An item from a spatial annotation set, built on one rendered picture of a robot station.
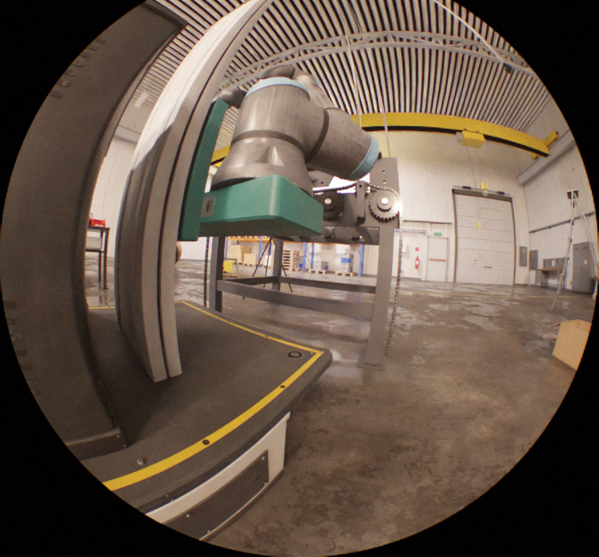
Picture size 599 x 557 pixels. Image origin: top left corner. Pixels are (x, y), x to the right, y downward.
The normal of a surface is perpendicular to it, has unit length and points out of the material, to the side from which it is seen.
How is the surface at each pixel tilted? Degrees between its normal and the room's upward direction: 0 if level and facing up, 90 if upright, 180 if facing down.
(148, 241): 90
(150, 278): 90
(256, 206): 90
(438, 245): 90
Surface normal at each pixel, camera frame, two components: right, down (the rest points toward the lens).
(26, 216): 0.88, 0.06
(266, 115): 0.07, -0.01
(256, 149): 0.07, -0.35
